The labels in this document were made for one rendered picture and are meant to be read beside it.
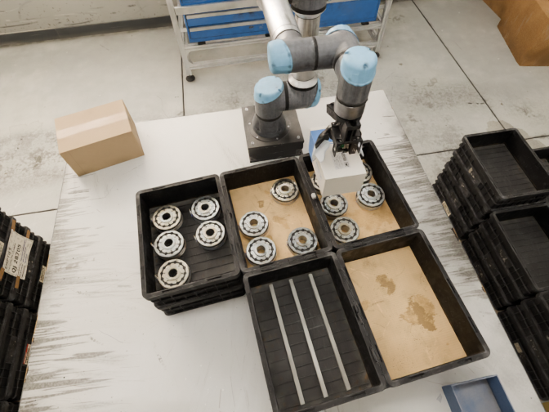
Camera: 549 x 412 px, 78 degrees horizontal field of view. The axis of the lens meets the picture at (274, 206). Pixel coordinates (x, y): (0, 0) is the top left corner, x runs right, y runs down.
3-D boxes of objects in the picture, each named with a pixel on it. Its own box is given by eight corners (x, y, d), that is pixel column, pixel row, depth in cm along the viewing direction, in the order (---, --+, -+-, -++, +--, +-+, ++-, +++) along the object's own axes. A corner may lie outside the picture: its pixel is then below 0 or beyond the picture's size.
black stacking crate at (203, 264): (147, 208, 130) (136, 192, 120) (222, 191, 133) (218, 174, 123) (155, 310, 110) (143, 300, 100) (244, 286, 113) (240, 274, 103)
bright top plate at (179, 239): (154, 233, 119) (154, 232, 118) (183, 229, 120) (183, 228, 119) (153, 259, 114) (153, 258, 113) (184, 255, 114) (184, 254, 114)
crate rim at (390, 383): (333, 253, 108) (334, 249, 106) (418, 230, 112) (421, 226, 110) (386, 389, 88) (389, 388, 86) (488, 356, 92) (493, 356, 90)
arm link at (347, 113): (332, 88, 82) (364, 83, 83) (329, 102, 86) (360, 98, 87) (340, 109, 78) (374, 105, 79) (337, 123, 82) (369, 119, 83)
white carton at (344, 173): (307, 147, 113) (309, 127, 105) (342, 142, 113) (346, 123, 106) (322, 196, 102) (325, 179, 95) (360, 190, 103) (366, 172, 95)
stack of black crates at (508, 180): (429, 185, 213) (461, 135, 175) (474, 177, 215) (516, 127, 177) (457, 241, 192) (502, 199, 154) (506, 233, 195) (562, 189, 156)
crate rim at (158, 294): (137, 194, 122) (135, 191, 120) (219, 176, 125) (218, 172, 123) (145, 302, 101) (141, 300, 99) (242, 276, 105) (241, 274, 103)
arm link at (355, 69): (372, 40, 74) (385, 64, 69) (362, 82, 83) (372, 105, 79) (337, 44, 73) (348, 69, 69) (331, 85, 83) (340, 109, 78)
